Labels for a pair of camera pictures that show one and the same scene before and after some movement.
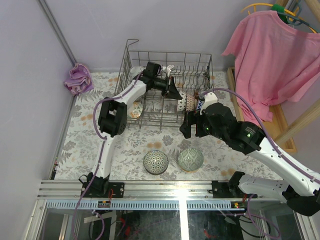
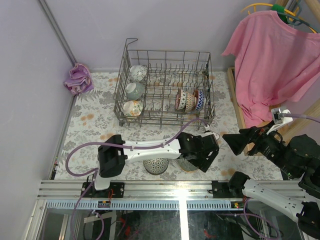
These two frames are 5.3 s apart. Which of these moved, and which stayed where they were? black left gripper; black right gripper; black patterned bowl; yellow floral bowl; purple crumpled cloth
Moved: black left gripper; black right gripper
Stayed: black patterned bowl; purple crumpled cloth; yellow floral bowl
